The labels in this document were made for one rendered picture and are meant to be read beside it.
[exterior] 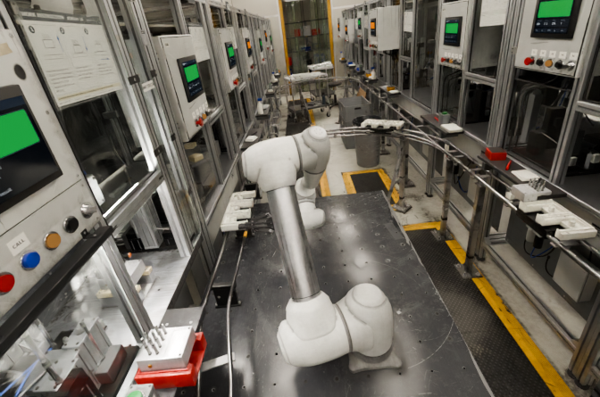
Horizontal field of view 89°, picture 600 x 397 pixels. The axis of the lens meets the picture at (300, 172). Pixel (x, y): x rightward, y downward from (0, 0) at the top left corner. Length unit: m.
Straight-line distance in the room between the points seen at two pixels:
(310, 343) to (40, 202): 0.80
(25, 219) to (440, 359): 1.25
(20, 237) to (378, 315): 0.93
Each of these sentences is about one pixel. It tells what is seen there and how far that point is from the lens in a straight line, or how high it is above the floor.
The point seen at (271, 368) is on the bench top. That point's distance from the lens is 1.31.
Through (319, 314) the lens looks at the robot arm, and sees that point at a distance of 1.06.
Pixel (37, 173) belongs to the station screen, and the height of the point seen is 1.57.
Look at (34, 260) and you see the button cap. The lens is 0.81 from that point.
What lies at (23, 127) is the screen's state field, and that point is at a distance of 0.80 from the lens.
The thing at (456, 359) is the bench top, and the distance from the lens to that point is 1.34.
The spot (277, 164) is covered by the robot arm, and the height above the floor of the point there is 1.37.
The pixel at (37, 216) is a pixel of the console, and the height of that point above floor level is 1.48.
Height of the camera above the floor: 1.76
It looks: 25 degrees down
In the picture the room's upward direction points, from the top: 7 degrees counter-clockwise
